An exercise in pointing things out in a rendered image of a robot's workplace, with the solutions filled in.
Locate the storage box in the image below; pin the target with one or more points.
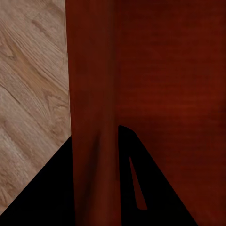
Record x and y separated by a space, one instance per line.
157 67

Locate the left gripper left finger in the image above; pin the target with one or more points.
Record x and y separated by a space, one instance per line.
48 200

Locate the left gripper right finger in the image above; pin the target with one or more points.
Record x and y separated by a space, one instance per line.
164 206

